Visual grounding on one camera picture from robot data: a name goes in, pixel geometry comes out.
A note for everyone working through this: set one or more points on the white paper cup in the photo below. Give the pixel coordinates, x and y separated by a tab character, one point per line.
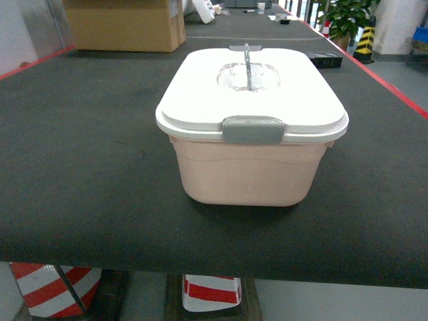
260	8

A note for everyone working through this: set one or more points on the red-white traffic cone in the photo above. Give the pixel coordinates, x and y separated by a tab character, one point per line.
192	297
60	292
325	31

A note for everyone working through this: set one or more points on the left red-white traffic cone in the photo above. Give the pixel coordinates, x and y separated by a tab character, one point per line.
60	292

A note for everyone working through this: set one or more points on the green potted plant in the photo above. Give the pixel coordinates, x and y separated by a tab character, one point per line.
346	17

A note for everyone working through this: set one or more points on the white box lid grey latch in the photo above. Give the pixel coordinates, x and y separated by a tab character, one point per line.
251	96

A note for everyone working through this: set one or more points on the steel shelf with blue bins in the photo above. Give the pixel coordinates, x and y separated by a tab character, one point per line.
418	46

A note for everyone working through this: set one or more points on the right red-white traffic cone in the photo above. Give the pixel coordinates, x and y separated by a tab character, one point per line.
192	297

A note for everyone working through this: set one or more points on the red conveyor frame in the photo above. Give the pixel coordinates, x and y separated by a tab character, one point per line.
111	84

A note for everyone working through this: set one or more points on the cardboard box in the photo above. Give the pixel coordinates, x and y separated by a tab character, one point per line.
140	26

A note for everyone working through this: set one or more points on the grey plastic crate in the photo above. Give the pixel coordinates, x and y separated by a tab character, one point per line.
246	4

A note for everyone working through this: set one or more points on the far red-white traffic cone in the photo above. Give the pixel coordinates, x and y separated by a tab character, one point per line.
325	31

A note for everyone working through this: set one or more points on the yellow-black traffic cone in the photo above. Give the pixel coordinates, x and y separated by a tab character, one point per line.
363	51

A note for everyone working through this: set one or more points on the pink plastic storage box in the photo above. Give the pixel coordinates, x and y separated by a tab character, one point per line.
214	172

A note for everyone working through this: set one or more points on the small black box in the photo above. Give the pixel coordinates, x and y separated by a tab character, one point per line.
325	59

